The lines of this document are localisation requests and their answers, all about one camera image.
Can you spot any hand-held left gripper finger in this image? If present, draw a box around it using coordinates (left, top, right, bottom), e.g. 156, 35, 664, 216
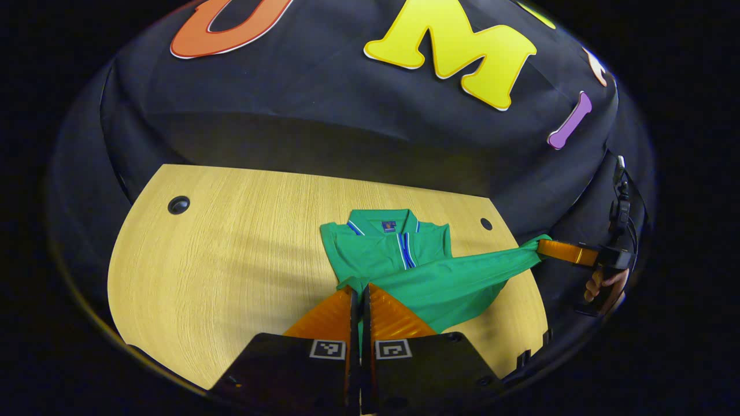
211, 286, 362, 414
361, 283, 509, 414

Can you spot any black backdrop cloth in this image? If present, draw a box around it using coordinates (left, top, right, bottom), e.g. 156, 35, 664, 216
49, 0, 658, 359

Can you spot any green T-shirt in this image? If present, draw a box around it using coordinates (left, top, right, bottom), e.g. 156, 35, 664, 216
320, 209, 553, 347

